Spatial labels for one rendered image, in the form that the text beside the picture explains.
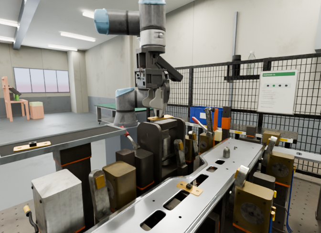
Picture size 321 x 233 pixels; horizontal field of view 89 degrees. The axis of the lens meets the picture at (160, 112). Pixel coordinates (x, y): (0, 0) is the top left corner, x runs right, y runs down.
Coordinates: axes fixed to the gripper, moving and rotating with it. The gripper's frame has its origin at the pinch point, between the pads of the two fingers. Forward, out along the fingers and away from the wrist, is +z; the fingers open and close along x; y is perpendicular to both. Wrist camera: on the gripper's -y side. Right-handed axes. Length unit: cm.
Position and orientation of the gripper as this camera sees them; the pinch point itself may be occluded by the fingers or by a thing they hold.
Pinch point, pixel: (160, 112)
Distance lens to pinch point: 54.4
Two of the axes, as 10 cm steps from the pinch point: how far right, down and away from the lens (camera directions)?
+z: 0.2, 9.8, 2.0
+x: 5.6, 1.5, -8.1
